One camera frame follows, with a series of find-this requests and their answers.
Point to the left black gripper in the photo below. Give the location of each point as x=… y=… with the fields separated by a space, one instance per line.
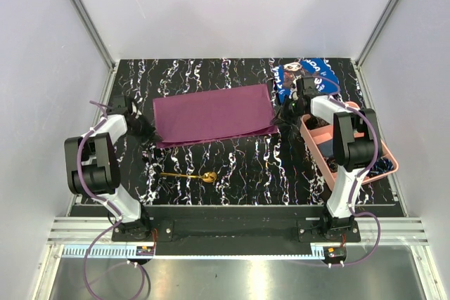
x=150 y=135

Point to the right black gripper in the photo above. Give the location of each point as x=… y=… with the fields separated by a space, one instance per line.
x=280 y=119

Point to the magenta cloth napkin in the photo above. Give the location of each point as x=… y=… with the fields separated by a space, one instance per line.
x=216 y=115

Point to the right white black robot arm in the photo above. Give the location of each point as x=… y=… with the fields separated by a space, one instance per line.
x=339 y=213

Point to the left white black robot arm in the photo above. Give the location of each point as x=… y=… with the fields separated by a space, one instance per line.
x=93 y=170

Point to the dark brown object in tray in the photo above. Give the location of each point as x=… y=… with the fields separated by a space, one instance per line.
x=315 y=123

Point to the blue printed cloth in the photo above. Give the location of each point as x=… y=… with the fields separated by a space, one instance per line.
x=287 y=74

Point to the pink compartment tray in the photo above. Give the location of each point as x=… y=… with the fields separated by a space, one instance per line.
x=323 y=145

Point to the gold spoon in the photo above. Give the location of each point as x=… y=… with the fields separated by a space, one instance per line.
x=208 y=177

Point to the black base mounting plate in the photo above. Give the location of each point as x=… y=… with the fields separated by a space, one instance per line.
x=235 y=247

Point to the front aluminium rail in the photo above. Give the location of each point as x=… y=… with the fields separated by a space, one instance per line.
x=390 y=231

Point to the left aluminium frame post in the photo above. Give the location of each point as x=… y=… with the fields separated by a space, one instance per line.
x=92 y=31

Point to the aluminium frame post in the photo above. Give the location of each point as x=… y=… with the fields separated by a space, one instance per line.
x=384 y=18
x=92 y=31

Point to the right aluminium frame post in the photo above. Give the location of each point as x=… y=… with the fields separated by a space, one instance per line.
x=384 y=18

